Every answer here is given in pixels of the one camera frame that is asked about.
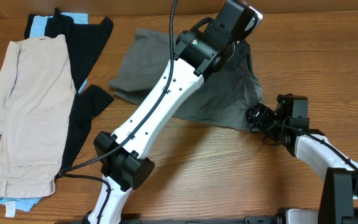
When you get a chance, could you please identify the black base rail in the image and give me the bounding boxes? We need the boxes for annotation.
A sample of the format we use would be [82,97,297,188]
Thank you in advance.
[54,215,279,224]

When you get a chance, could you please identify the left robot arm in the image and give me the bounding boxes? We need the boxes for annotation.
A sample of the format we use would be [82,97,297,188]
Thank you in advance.
[82,1,263,223]

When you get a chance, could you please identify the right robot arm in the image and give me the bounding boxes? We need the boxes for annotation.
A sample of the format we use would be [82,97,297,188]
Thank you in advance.
[246,94,358,224]

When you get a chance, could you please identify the black garment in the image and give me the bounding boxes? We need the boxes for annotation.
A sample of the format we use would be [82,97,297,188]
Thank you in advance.
[24,7,115,179]

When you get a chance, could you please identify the beige shorts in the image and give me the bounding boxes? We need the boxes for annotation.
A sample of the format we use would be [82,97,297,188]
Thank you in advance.
[0,35,76,198]

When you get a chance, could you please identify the grey shorts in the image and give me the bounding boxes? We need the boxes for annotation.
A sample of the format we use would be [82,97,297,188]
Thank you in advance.
[109,28,262,131]

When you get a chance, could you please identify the light blue garment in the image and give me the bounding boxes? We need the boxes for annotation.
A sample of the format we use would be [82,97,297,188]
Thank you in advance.
[0,12,89,218]

